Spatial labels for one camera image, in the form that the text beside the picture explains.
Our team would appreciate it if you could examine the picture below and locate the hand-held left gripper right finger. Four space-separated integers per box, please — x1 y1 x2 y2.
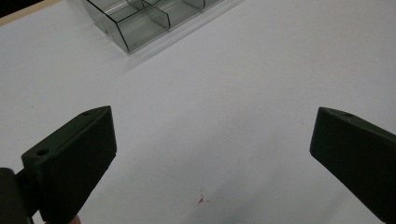
309 106 396 224

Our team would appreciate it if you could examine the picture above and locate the clear plastic compartment organizer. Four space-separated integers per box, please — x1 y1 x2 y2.
81 0 226 53

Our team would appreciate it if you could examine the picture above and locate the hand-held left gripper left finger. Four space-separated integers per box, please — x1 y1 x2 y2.
21 105 118 224

